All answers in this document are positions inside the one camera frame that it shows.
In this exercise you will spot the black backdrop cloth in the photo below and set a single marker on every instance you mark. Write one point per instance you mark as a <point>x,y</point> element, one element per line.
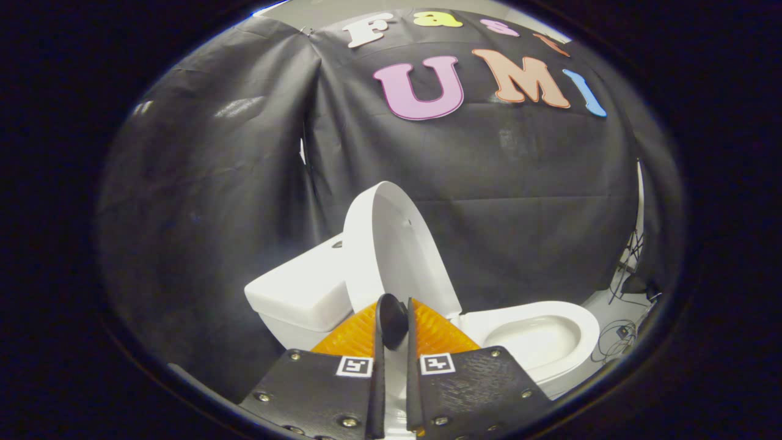
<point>663,214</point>
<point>489,171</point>

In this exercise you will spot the black tripod light stand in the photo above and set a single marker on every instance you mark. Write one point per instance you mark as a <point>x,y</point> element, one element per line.
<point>629,260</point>

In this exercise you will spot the white toilet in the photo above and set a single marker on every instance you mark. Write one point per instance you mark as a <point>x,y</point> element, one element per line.
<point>305,293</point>

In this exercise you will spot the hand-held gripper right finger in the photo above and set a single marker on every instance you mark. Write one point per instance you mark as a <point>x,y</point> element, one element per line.
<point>476,391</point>

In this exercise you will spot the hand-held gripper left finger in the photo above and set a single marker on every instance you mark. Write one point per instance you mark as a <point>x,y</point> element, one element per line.
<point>317,391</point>

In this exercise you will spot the white toilet lid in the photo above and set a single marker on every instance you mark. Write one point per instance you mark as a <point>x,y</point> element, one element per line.
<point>397,256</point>

